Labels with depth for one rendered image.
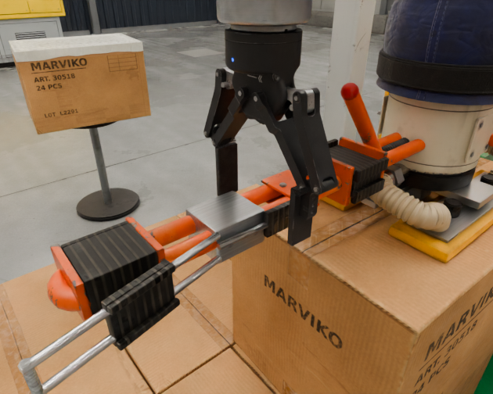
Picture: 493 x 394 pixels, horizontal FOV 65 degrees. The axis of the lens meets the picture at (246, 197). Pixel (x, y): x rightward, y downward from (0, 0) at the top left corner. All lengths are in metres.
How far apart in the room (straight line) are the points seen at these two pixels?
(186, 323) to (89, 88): 1.49
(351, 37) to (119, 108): 1.28
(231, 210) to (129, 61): 1.86
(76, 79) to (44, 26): 5.73
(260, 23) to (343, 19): 1.85
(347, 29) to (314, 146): 1.84
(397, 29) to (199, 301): 0.80
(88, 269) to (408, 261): 0.46
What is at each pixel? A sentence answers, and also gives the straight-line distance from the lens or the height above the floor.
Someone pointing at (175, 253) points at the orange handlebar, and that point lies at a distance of 0.39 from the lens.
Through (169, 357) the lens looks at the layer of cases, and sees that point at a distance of 0.99.
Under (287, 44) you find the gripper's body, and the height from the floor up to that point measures 1.27.
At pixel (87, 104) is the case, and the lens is 2.24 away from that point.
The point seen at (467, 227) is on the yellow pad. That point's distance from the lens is 0.72.
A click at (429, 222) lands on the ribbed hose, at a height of 1.01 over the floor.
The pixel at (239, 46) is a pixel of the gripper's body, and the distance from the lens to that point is 0.38.
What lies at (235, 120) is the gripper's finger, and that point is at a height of 1.18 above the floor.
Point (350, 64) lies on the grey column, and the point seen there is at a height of 0.92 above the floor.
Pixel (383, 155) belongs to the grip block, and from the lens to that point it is 0.58.
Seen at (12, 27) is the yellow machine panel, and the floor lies 0.59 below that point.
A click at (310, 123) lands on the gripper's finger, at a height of 1.20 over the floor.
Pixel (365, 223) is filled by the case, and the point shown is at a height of 0.94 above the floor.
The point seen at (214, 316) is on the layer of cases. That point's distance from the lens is 1.06.
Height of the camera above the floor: 1.32
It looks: 30 degrees down
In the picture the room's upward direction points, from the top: straight up
